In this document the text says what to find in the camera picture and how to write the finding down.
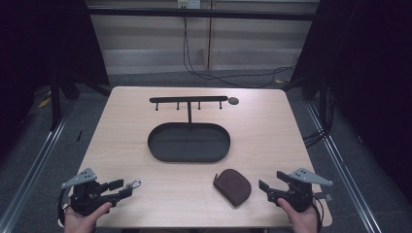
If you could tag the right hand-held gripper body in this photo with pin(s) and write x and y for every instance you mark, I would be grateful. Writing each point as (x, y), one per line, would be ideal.
(298, 194)

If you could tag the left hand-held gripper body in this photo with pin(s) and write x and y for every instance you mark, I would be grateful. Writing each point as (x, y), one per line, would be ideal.
(87, 197)

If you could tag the silver carabiner clip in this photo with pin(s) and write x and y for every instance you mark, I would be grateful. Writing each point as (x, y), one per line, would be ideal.
(133, 183)

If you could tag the person's left hand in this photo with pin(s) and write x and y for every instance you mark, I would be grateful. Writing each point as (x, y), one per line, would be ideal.
(79, 223)

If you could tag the person's right hand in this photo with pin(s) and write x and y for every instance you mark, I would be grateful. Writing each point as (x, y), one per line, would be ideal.
(302, 221)

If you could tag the grey tab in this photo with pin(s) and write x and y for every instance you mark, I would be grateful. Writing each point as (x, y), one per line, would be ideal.
(324, 196)

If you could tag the brown zip pouch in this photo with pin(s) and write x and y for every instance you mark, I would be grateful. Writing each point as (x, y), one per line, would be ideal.
(233, 187)

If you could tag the small black stick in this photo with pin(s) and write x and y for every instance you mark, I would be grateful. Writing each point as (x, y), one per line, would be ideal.
(79, 136)

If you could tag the black hook stand with tray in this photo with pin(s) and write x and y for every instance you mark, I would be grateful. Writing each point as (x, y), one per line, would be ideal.
(189, 142)

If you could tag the small dark round disc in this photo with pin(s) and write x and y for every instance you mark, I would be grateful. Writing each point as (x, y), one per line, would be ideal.
(233, 100)

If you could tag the black stand leg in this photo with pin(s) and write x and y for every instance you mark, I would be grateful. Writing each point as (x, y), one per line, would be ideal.
(55, 103)

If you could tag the yellow tape strip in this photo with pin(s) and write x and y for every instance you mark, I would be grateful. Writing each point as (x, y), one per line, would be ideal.
(44, 103)

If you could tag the dark curtain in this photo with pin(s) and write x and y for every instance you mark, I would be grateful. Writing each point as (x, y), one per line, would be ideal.
(369, 81)
(39, 48)

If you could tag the metal floor rail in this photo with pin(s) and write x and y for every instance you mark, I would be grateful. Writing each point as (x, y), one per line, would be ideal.
(343, 174)
(30, 171)

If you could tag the vertical wall strip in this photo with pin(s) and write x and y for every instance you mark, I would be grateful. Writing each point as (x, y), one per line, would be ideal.
(210, 35)

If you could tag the black horizontal frame bar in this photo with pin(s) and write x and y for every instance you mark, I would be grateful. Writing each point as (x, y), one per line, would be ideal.
(200, 14)

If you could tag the white wall socket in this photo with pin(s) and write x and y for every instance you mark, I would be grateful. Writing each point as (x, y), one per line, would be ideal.
(188, 3)

